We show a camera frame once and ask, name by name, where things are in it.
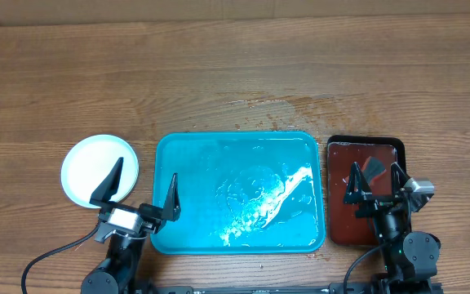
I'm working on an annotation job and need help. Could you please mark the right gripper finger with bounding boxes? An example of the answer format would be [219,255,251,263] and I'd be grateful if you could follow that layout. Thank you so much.
[390,162,410,194]
[344,162,372,204]

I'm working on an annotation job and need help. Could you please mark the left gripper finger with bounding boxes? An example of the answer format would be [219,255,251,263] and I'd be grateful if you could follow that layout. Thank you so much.
[90,157,124,208]
[162,173,181,221]

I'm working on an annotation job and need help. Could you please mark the red and black sponge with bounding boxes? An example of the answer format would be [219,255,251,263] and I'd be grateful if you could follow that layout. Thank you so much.
[361,157,387,185]

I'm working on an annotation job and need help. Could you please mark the light blue plate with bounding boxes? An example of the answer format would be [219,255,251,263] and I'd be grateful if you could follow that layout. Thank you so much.
[60,135,140,209]

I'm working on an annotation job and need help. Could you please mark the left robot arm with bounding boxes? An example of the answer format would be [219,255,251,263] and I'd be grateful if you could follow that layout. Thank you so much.
[81,158,181,294]

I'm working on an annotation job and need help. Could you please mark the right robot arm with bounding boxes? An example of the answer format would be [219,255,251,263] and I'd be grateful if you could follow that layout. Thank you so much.
[339,163,443,293]

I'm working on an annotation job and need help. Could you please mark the black tray with dark water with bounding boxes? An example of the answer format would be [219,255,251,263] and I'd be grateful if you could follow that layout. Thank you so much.
[326,135,406,246]

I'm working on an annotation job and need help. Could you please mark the teal plastic tray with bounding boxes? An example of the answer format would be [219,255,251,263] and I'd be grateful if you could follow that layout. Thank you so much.
[150,131,326,255]

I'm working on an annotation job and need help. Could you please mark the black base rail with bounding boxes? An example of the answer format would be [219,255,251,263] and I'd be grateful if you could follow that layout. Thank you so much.
[133,281,444,294]

